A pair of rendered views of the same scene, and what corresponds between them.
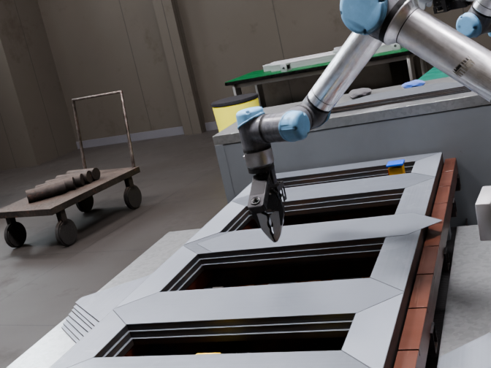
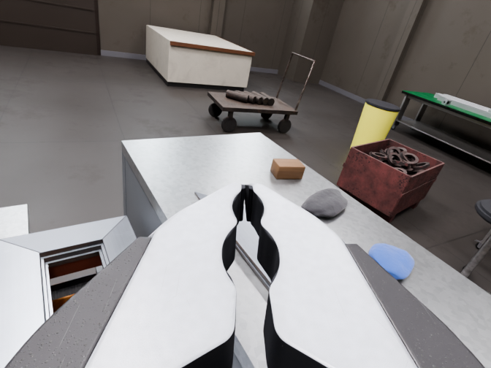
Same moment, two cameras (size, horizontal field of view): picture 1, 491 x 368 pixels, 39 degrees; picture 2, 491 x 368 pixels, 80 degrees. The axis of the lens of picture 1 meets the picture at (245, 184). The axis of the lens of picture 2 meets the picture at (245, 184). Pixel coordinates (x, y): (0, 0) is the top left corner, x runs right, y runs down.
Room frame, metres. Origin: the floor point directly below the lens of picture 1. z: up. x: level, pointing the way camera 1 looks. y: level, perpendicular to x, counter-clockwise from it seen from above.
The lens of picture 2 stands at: (2.33, -0.75, 1.51)
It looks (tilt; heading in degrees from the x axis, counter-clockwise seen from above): 30 degrees down; 29
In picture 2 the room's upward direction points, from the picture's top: 12 degrees clockwise
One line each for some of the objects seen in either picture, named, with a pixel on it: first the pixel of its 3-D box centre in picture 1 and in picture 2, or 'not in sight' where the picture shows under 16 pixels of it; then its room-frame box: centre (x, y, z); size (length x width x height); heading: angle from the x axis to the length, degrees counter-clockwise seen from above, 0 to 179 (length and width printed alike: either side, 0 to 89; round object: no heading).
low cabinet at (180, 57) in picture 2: not in sight; (195, 57); (7.61, 4.14, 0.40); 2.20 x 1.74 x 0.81; 62
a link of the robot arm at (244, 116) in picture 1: (253, 129); not in sight; (1.80, -0.05, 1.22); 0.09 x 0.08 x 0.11; 51
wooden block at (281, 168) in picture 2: not in sight; (287, 169); (3.20, -0.41, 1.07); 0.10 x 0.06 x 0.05; 143
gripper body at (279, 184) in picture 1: (266, 186); not in sight; (1.81, -0.05, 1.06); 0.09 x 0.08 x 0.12; 158
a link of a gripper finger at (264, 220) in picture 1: (268, 224); not in sight; (1.81, -0.04, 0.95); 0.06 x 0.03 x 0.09; 158
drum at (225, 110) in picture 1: (242, 134); (372, 128); (6.92, -0.08, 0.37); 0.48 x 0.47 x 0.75; 62
